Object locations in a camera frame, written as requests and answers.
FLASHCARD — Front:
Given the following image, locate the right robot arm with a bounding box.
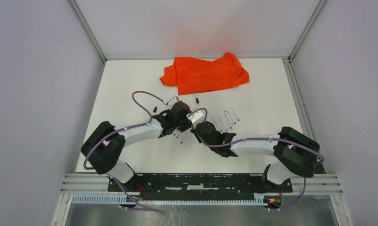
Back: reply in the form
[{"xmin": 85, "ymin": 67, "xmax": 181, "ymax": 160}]
[{"xmin": 191, "ymin": 121, "xmax": 325, "ymax": 192}]

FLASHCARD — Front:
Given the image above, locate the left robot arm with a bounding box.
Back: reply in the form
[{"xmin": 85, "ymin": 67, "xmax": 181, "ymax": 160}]
[{"xmin": 81, "ymin": 101, "xmax": 191, "ymax": 192}]

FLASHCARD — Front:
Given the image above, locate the blue capped pen left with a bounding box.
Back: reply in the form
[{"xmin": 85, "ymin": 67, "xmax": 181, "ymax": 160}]
[{"xmin": 177, "ymin": 131, "xmax": 183, "ymax": 144}]

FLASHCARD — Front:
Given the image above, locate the orange cloth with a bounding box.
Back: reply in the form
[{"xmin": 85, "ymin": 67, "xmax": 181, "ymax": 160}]
[{"xmin": 160, "ymin": 52, "xmax": 250, "ymax": 95}]

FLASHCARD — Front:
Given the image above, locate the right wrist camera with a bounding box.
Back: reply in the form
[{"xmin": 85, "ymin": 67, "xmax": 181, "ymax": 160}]
[{"xmin": 187, "ymin": 111, "xmax": 205, "ymax": 128}]

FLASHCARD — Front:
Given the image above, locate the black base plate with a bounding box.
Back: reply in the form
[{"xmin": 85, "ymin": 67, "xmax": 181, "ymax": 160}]
[{"xmin": 122, "ymin": 173, "xmax": 293, "ymax": 201}]

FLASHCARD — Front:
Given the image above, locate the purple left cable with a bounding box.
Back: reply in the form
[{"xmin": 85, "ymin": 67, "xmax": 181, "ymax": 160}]
[{"xmin": 82, "ymin": 90, "xmax": 168, "ymax": 212}]

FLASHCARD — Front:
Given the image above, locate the aluminium frame rail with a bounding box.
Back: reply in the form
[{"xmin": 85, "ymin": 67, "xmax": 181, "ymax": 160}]
[{"xmin": 61, "ymin": 173, "xmax": 343, "ymax": 195}]

